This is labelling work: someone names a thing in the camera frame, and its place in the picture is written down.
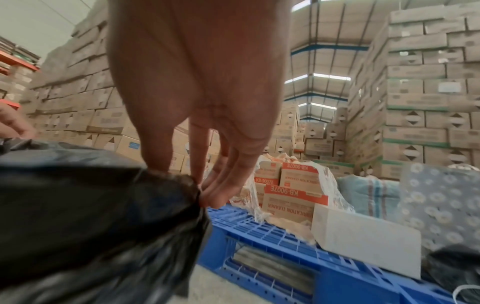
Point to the clear plastic wrap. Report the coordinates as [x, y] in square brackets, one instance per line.
[247, 196]

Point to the person's left hand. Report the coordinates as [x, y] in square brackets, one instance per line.
[13, 120]

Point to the striped blue cloth bundle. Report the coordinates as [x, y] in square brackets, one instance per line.
[369, 196]

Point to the white foam block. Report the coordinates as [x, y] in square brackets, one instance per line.
[365, 240]

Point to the grey floral cloth bundle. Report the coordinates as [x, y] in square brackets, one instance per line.
[442, 204]

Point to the wall of brown cardboard boxes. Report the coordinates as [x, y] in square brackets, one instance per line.
[82, 98]

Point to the blue plastic pallet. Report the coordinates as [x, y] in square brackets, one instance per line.
[285, 261]

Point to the green-striped cardboard box stack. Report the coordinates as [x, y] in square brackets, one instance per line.
[420, 98]

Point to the orange metal storage rack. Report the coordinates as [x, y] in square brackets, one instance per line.
[17, 63]

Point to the small black plastic bag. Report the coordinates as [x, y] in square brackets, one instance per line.
[455, 270]

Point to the distant cardboard box stack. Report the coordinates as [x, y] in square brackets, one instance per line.
[311, 133]

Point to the large orange white carton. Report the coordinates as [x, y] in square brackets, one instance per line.
[290, 204]

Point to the large black plastic bag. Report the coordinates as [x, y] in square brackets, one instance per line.
[93, 219]

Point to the person's right hand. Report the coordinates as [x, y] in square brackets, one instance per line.
[198, 65]

